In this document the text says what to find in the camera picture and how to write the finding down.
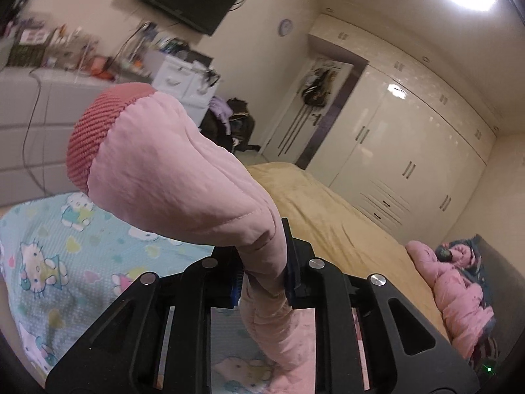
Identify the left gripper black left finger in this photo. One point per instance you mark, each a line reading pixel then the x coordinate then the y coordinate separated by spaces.
pixel 156 336

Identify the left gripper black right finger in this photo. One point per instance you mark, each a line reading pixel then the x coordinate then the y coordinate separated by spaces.
pixel 369 338

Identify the pink quilted jacket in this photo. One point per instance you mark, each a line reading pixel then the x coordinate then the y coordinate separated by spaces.
pixel 136 153

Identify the white bedroom door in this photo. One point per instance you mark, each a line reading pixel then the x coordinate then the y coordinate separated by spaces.
pixel 300 122

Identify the purple clothes pile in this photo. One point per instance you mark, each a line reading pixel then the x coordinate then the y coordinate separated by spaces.
pixel 222 111

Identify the tan bed blanket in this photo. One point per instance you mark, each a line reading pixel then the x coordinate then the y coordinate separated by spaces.
pixel 342 235

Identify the pink floral crumpled comforter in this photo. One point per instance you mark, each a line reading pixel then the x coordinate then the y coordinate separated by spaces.
pixel 458 298

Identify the blue Hello Kitty sheet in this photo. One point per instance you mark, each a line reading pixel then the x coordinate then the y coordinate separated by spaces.
pixel 64 261

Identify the grey quilted headboard cushion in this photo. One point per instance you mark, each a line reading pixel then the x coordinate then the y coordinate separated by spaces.
pixel 506 297

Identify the white wardrobe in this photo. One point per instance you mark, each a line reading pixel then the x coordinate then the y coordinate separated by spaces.
pixel 398 143

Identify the black bag on floor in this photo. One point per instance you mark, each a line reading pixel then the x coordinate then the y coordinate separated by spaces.
pixel 242 126

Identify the bags hanging on door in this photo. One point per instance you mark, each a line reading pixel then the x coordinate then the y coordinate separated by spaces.
pixel 319 82

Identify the white drawer cabinet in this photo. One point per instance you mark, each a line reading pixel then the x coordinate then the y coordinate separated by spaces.
pixel 191 85

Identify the grey low tv cabinet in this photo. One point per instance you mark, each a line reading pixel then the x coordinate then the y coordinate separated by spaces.
pixel 39 108

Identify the round wall clock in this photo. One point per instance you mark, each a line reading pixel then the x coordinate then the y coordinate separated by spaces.
pixel 285 27

